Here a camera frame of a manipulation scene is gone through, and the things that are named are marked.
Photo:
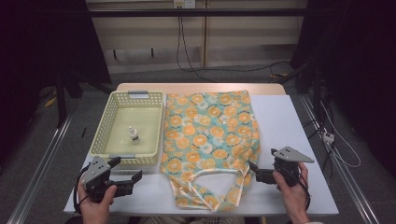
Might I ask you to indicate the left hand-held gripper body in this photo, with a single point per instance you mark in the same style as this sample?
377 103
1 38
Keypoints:
95 174

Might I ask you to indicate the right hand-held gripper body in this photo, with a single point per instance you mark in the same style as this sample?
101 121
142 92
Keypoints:
288 168

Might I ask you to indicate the small clear dropper bottle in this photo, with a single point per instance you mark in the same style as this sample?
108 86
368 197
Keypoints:
134 135

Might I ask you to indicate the pale yellow plastic basket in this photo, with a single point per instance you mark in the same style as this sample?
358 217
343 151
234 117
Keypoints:
120 124

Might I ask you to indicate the orange floral fabric bag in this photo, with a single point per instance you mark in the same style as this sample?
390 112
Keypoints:
205 130

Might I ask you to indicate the person's right hand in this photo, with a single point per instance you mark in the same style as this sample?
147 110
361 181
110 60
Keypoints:
294 199

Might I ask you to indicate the person's left hand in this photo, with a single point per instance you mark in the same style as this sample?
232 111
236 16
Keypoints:
96 211

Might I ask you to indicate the white table mat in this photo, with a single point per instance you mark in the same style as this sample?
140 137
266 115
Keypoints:
280 124

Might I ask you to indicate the white power strip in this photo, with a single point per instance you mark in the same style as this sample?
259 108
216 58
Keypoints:
329 137

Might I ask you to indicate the black metal stand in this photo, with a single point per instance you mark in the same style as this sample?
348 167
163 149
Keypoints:
61 102

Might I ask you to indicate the dark curtain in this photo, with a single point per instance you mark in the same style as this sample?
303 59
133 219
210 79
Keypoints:
40 46
358 62

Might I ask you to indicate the aluminium floor rail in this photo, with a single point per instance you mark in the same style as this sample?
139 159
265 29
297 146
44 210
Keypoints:
342 174
40 168

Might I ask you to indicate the white wall socket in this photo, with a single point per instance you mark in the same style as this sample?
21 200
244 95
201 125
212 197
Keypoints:
184 3

